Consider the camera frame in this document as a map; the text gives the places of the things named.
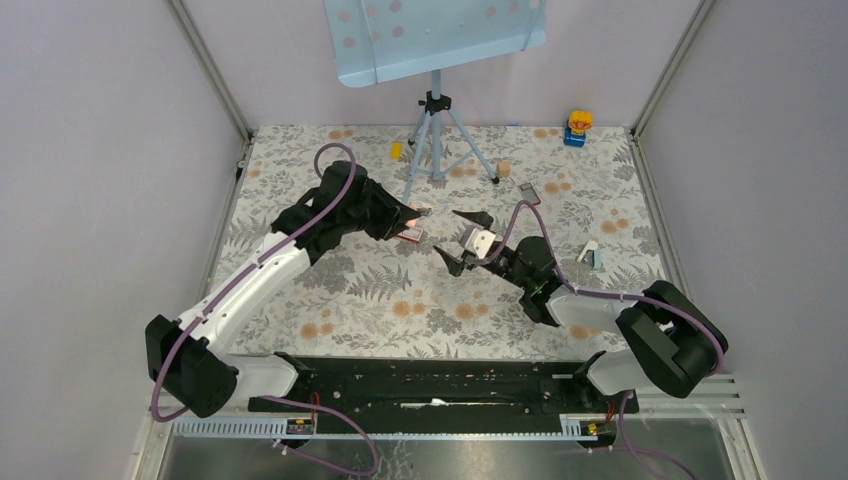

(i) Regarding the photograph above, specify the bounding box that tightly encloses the yellow block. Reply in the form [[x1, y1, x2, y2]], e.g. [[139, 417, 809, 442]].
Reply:
[[389, 142, 404, 160]]

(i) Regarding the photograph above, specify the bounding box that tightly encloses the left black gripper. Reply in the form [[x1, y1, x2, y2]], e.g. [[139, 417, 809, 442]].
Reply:
[[340, 178, 421, 241]]

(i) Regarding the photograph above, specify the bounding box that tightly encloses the blue stapler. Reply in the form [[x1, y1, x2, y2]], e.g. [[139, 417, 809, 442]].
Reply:
[[577, 240, 603, 271]]

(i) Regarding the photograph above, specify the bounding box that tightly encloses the wooden cube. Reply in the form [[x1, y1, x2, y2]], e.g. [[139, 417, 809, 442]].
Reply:
[[495, 161, 511, 178]]

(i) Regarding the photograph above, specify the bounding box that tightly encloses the grey staple strip box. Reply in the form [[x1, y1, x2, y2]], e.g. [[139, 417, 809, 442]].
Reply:
[[518, 182, 541, 207]]

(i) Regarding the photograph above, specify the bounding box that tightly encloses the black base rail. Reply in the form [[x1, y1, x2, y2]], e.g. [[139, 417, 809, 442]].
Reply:
[[285, 356, 623, 436]]

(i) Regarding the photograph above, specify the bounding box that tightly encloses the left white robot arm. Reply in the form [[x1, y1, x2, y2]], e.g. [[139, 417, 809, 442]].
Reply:
[[145, 161, 420, 421]]

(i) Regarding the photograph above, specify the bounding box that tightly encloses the floral tablecloth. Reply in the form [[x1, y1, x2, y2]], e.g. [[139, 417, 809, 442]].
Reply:
[[231, 126, 665, 360]]

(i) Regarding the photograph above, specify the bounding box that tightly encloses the yellow blue toy figure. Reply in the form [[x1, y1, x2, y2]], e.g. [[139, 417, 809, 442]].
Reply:
[[563, 110, 594, 148]]

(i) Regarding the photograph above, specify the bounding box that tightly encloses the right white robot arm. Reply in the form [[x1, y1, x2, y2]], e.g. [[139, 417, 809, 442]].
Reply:
[[436, 212, 729, 412]]

